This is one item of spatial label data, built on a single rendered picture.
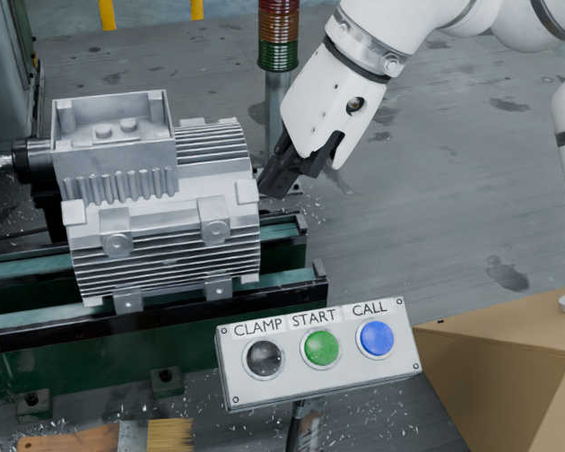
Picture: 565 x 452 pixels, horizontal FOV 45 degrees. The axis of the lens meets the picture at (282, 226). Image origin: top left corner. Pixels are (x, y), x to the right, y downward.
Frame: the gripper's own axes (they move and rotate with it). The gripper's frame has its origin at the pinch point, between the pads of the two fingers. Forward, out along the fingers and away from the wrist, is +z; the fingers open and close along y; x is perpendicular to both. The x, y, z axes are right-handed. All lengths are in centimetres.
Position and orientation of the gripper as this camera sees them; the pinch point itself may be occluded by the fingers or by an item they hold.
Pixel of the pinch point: (277, 178)
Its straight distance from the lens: 73.2
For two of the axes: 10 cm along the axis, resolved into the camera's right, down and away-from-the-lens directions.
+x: -8.3, -2.6, -4.9
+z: -5.1, 7.2, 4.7
